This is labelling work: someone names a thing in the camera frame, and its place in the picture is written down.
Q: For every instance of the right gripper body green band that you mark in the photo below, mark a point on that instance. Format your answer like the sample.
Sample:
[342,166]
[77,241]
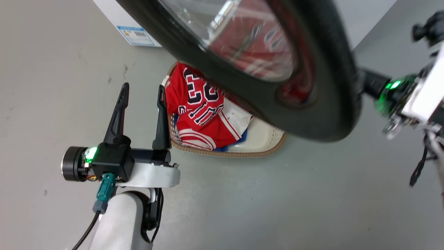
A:
[399,97]

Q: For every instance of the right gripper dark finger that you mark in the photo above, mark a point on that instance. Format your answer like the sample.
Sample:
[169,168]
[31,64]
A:
[373,85]

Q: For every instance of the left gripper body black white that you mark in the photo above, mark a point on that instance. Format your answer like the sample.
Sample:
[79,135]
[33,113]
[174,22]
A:
[114,161]

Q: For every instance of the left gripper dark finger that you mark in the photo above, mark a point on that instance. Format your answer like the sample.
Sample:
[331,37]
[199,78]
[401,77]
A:
[162,121]
[118,114]

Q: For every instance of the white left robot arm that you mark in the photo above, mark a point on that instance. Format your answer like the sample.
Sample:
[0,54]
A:
[118,222]

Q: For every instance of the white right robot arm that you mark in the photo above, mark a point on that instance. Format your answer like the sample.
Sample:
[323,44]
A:
[426,90]

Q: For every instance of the black round washing machine door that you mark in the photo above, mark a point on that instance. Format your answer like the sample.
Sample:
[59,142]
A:
[322,104]

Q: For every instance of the white washing machine body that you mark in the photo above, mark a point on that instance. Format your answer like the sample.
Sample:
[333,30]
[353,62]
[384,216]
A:
[111,15]

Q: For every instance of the red basketball jersey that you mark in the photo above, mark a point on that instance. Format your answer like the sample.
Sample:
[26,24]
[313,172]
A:
[203,104]

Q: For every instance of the white garment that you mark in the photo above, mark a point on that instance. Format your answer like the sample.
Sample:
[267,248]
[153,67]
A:
[239,118]

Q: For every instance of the blue energy label sticker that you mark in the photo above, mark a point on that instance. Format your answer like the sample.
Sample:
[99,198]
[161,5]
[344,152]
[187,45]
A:
[137,35]

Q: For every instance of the wicker laundry basket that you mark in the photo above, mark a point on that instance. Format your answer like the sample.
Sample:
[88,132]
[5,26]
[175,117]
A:
[260,140]

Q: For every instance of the black camera mount knob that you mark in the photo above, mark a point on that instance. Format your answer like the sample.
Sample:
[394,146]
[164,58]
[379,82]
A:
[432,27]

